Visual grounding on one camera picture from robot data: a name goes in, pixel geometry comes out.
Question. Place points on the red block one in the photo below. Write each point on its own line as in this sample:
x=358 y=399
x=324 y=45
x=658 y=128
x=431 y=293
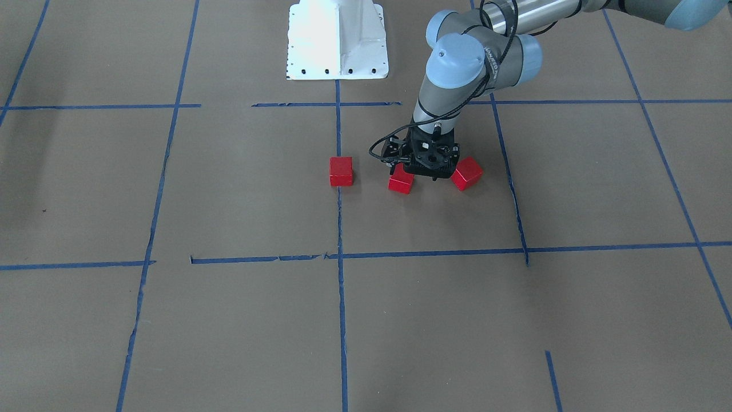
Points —
x=467 y=173
x=400 y=181

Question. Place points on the white pedestal column base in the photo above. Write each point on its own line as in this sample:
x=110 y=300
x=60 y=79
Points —
x=333 y=40

